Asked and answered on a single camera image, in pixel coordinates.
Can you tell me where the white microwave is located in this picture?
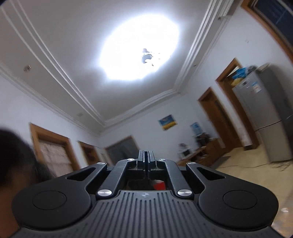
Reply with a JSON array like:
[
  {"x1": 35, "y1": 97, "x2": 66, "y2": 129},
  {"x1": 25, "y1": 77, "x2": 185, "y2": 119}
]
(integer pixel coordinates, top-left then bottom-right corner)
[{"x1": 179, "y1": 148, "x2": 193, "y2": 160}]

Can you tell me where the person's dark-haired head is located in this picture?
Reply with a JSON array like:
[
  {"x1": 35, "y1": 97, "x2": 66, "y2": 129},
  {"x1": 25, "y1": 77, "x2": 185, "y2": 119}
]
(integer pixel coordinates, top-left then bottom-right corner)
[{"x1": 0, "y1": 129, "x2": 53, "y2": 190}]

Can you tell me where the framed wall picture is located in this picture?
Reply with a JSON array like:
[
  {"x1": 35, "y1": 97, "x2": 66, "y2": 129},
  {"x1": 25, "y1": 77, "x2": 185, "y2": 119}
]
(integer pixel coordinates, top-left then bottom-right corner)
[{"x1": 158, "y1": 115, "x2": 177, "y2": 130}]

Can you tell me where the ceiling light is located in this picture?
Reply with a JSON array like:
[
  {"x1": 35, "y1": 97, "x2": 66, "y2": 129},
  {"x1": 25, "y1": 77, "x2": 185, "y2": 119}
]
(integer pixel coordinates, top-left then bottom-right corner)
[{"x1": 97, "y1": 13, "x2": 180, "y2": 81}]

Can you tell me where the red wooden chair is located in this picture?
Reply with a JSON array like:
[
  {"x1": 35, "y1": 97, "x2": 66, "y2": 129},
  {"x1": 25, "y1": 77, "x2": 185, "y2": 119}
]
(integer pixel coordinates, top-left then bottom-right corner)
[{"x1": 151, "y1": 180, "x2": 166, "y2": 190}]

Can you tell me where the silver refrigerator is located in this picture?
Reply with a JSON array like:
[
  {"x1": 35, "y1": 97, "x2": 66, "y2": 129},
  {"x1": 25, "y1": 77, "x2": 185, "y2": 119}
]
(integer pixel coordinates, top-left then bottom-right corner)
[{"x1": 232, "y1": 64, "x2": 292, "y2": 163}]

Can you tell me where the wooden sideboard cabinet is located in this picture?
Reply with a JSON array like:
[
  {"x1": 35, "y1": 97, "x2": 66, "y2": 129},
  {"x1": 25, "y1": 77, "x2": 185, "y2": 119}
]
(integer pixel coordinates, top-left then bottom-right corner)
[{"x1": 176, "y1": 139, "x2": 225, "y2": 167}]

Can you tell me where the blue water dispenser bottle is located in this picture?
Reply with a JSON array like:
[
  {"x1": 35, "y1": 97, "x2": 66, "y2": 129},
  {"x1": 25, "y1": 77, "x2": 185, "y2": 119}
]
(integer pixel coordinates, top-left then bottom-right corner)
[{"x1": 191, "y1": 122, "x2": 203, "y2": 136}]

